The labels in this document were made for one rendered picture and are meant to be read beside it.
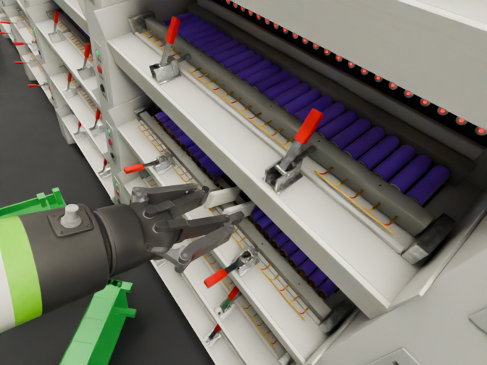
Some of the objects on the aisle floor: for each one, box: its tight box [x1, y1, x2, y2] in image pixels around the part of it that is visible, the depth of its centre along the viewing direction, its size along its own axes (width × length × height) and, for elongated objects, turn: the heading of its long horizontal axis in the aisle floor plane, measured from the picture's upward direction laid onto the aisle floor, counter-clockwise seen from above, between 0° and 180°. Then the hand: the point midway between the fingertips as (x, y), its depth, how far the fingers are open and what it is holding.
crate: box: [0, 193, 51, 219], centre depth 81 cm, size 30×20×8 cm
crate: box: [59, 279, 137, 365], centre depth 66 cm, size 8×30×20 cm, turn 162°
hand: (231, 203), depth 43 cm, fingers open, 3 cm apart
